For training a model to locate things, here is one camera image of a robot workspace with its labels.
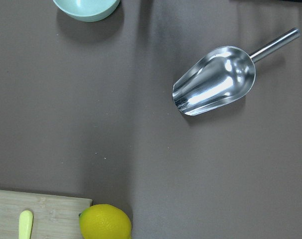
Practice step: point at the mint green bowl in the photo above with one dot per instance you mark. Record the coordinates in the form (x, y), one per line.
(87, 10)

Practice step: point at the black box at edge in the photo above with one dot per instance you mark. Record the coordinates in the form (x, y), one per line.
(300, 1)

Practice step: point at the metal scoop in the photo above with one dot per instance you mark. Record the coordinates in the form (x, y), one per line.
(224, 75)

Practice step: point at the yellow lemon near scoop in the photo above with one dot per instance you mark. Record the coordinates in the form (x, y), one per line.
(104, 221)

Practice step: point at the yellow plastic knife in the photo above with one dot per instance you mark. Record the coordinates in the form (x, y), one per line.
(25, 224)

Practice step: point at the wooden cutting board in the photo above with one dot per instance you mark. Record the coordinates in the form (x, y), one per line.
(54, 217)

